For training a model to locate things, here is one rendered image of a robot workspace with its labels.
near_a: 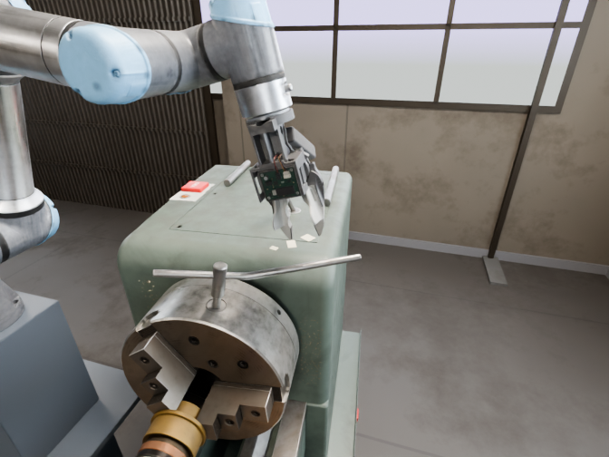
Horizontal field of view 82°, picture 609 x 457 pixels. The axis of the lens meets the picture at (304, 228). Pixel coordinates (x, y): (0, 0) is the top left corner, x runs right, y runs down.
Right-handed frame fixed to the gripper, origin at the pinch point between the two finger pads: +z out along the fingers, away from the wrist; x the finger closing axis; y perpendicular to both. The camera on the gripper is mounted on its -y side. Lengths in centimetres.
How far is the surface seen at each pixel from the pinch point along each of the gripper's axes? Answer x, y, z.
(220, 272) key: -11.9, 10.9, 0.3
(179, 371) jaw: -22.7, 16.8, 15.1
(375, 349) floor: -9, -105, 136
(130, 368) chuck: -35.2, 14.5, 16.6
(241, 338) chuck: -10.7, 14.3, 11.1
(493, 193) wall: 89, -228, 101
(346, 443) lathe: -9, -12, 81
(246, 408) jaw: -12.2, 18.5, 22.2
